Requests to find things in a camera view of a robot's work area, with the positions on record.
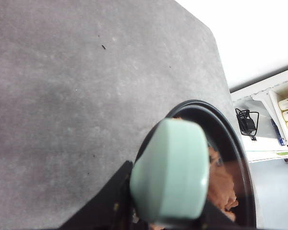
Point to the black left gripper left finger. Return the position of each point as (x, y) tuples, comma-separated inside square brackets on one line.
[(110, 209)]

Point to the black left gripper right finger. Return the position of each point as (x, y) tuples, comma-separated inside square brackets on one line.
[(211, 218)]

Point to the brown beef cubes pile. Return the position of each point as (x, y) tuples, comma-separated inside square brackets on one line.
[(221, 191)]

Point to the black frying pan green handle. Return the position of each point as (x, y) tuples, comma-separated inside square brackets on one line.
[(170, 177)]

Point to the white shelf surface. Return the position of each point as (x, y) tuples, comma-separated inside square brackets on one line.
[(269, 144)]

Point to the white storage box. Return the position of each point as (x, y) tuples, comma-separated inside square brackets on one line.
[(270, 98)]

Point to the black power adapter with cable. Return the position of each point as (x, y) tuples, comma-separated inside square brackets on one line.
[(248, 127)]

